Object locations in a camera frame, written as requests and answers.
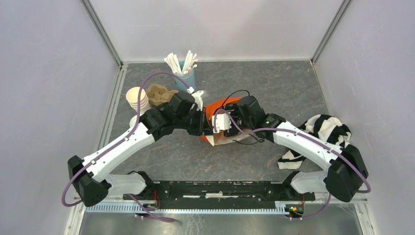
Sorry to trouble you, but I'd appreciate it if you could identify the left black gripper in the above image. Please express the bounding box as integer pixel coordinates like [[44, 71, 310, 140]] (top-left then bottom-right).
[[175, 107, 214, 136]]

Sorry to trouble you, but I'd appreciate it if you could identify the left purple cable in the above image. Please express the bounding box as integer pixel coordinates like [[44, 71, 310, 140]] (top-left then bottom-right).
[[61, 71, 177, 223]]

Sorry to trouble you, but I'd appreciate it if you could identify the blue straw holder cup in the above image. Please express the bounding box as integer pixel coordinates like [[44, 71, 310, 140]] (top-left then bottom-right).
[[173, 60, 197, 92]]

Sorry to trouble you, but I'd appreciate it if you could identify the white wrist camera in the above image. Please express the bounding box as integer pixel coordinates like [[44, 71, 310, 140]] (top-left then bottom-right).
[[211, 113, 231, 133], [186, 87, 208, 111]]

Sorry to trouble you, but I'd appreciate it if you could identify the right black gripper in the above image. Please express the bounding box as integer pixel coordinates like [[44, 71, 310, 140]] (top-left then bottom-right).
[[222, 104, 254, 137]]

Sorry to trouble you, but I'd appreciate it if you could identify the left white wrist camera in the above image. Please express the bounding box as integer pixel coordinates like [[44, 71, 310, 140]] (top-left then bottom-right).
[[186, 87, 208, 111]]

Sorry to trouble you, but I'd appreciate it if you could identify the stack of paper cups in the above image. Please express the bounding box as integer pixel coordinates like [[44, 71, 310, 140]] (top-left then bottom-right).
[[126, 87, 151, 115]]

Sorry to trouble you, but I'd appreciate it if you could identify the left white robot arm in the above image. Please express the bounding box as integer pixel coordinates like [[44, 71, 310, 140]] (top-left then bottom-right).
[[68, 91, 213, 207]]

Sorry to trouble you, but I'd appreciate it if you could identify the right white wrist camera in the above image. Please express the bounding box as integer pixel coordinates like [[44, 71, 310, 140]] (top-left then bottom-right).
[[211, 113, 231, 133]]

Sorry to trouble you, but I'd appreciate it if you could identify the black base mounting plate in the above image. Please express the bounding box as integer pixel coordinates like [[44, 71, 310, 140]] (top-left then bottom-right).
[[133, 171, 316, 210]]

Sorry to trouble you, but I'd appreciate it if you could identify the orange paper bag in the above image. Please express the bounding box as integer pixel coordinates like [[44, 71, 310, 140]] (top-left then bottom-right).
[[200, 90, 265, 146]]

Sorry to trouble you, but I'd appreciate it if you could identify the black white striped cloth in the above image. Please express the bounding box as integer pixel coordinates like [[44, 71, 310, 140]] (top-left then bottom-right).
[[277, 114, 351, 170]]

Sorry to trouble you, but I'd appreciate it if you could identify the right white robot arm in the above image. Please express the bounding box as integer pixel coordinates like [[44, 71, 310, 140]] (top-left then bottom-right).
[[212, 95, 371, 202]]

